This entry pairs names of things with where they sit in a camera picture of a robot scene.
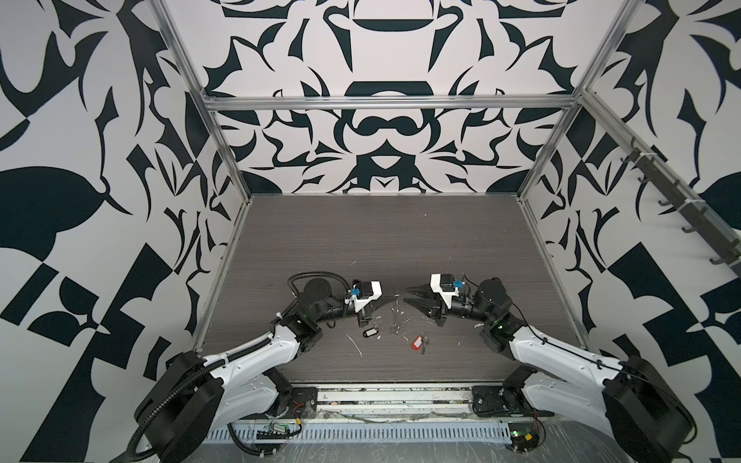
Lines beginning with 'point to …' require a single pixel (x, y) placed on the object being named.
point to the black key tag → (370, 332)
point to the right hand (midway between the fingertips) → (407, 292)
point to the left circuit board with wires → (278, 430)
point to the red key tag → (417, 343)
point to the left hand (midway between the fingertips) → (391, 288)
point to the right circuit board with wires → (524, 436)
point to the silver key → (425, 340)
